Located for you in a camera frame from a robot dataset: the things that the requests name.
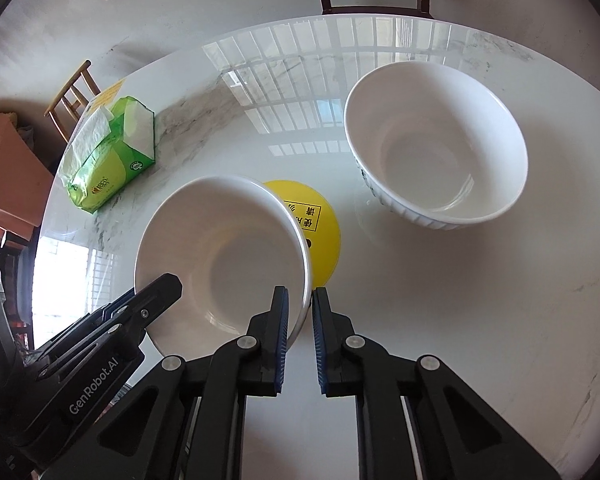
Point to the small white ribbed bowl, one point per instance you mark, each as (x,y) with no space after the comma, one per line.
(220,240)

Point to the yellow paper note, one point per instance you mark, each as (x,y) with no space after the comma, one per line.
(107,96)

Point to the large white ribbed bowl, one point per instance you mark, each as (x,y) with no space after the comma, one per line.
(430,150)

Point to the green tissue pack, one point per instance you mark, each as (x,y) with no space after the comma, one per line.
(115,170)

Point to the orange cardboard box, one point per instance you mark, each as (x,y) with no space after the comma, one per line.
(10,170)

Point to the wooden slatted chair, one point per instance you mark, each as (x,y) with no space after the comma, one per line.
(72,95)

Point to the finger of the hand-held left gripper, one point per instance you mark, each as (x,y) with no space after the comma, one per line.
(155,292)

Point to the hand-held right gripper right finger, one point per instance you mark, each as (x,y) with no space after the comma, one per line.
(320,340)

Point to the round yellow sticker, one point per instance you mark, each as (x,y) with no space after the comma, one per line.
(325,240)

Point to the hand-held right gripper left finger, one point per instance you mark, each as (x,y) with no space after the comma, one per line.
(281,340)

